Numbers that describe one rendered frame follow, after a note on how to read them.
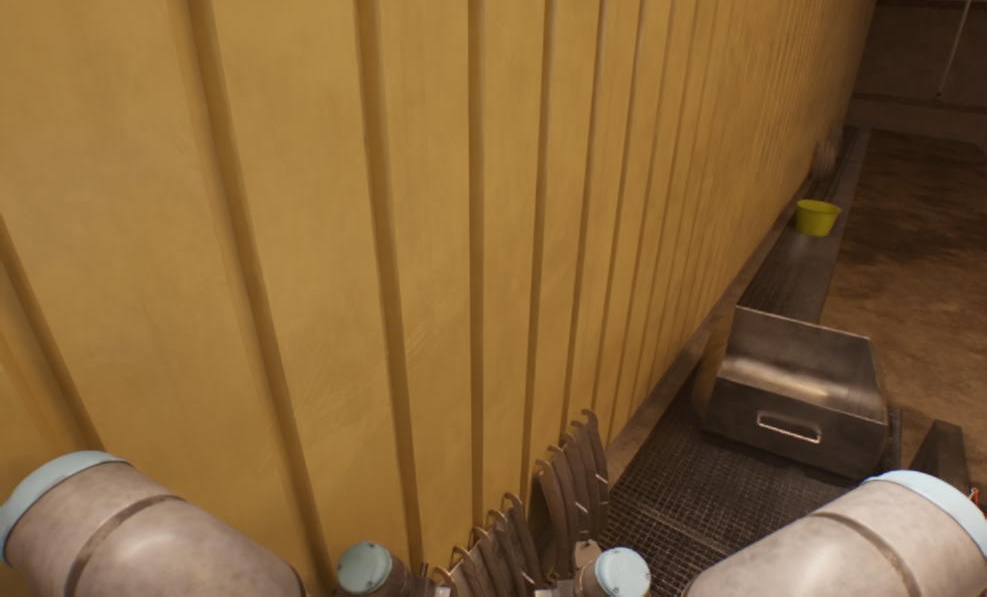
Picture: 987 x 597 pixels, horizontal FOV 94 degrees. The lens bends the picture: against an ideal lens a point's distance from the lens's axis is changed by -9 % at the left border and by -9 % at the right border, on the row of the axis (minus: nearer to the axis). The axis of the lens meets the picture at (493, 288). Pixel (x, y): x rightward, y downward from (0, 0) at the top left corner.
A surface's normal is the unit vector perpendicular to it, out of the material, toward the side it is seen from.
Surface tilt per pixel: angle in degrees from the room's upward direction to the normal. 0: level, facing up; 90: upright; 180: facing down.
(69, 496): 8
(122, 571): 31
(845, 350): 88
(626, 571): 19
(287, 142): 90
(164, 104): 90
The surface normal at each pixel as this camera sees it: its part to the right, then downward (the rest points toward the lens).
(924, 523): 0.07, -0.82
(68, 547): -0.23, -0.49
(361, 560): -0.13, -0.70
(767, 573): -0.60, -0.75
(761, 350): -0.49, 0.40
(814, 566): -0.46, -0.76
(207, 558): 0.62, -0.69
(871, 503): -0.15, -0.99
